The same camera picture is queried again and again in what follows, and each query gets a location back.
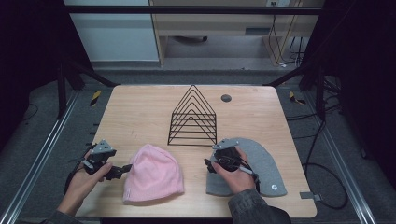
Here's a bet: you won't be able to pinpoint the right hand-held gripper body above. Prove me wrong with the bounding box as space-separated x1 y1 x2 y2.
211 138 250 174

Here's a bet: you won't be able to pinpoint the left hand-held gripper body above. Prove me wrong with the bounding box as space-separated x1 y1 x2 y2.
81 139 118 175

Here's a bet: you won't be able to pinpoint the black wire rack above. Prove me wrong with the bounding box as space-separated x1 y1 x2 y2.
166 84 219 147

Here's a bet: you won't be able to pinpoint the pink knit hat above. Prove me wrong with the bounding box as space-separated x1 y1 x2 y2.
121 143 186 205

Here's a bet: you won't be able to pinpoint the grey knit hat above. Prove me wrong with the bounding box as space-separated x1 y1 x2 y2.
205 136 289 198

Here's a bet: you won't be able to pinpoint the person's right hand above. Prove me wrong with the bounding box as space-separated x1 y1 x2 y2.
212 146 262 196

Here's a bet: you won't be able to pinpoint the person's left hand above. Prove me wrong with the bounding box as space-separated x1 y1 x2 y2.
63 149 114 207

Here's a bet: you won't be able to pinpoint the yellow black striped tape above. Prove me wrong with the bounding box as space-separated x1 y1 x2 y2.
289 91 307 106
90 90 103 107

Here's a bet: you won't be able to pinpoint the white cabinet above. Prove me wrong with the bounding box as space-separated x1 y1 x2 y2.
63 0 161 63

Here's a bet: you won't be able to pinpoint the dark curtain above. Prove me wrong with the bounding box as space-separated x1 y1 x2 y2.
0 0 94 150
300 0 396 181

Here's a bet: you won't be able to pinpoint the light wooden desk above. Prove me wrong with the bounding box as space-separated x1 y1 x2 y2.
148 0 326 67

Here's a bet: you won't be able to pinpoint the right hand-held gripper cable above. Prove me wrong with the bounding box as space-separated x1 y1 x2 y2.
218 155 262 194

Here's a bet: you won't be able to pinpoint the hand-held gripper cable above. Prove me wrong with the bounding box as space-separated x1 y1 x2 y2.
218 155 262 194
63 143 96 196

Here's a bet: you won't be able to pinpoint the left hand-held gripper cable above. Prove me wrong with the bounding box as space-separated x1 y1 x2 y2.
63 143 96 196

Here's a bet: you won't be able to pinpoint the aluminium floor rail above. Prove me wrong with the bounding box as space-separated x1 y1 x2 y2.
303 91 377 224
0 91 80 224

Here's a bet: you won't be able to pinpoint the black frame strut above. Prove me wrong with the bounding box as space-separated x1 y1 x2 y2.
55 57 120 120
263 60 328 122

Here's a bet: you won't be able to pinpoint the grey metal bracket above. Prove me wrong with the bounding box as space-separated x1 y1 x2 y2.
299 191 322 203

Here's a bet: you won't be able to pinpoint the yellow cable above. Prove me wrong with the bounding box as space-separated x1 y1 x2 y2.
268 14 297 67

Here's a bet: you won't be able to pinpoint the black looped floor cable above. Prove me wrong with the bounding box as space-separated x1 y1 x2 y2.
302 120 349 210

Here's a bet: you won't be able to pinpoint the bundle of black cables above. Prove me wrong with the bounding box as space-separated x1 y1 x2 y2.
285 75 343 123

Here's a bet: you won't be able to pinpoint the black hanging cables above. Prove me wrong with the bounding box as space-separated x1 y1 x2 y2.
289 36 306 67

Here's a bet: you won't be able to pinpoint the black horizontal frame bar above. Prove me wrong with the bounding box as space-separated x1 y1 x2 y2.
64 5 325 16

